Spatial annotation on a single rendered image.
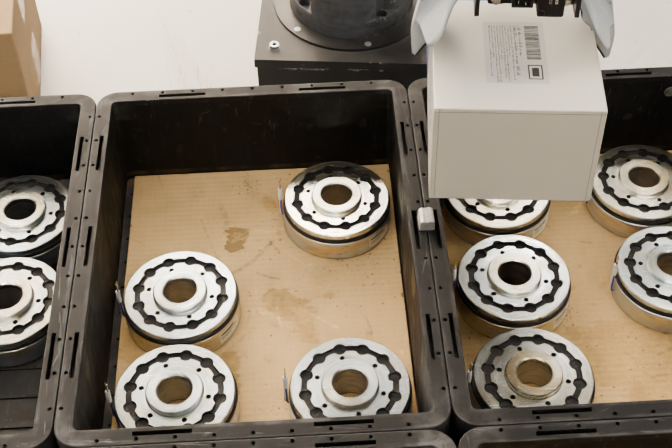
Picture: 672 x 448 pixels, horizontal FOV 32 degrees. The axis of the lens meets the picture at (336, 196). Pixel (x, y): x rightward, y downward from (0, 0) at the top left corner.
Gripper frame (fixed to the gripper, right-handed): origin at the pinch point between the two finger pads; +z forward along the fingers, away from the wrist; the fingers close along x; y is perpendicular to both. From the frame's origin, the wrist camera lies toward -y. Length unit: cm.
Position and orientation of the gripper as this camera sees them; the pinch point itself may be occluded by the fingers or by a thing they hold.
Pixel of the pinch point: (509, 48)
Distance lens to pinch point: 92.6
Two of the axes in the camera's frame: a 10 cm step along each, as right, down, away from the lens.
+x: 10.0, 0.2, -0.4
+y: -0.4, 7.3, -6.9
